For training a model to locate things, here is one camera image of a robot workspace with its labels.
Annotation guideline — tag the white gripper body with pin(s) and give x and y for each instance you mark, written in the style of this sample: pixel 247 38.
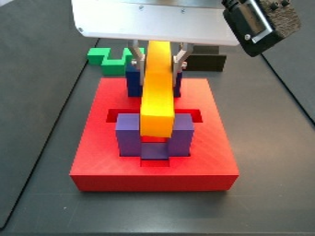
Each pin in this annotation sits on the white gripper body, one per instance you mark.
pixel 191 21

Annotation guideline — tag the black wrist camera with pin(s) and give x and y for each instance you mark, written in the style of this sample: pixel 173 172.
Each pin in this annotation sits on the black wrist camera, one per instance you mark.
pixel 260 22

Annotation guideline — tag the green zigzag block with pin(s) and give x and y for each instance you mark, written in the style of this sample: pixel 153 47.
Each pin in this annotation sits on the green zigzag block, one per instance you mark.
pixel 112 67

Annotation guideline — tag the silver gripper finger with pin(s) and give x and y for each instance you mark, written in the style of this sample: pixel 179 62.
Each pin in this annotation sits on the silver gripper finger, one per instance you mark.
pixel 139 58
pixel 179 58

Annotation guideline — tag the red slotted board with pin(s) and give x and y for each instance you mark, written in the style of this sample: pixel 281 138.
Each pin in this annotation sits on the red slotted board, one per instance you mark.
pixel 100 170

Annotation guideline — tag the black angle bracket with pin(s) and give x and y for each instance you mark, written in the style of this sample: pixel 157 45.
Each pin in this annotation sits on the black angle bracket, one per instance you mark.
pixel 205 59

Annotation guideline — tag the yellow long bar block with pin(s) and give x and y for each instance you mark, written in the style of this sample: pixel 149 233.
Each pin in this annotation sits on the yellow long bar block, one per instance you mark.
pixel 156 107

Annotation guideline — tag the purple U block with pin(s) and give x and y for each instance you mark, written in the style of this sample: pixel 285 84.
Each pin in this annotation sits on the purple U block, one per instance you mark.
pixel 149 147

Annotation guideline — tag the dark blue U block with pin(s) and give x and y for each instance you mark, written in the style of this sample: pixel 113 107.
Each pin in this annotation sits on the dark blue U block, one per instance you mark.
pixel 135 88

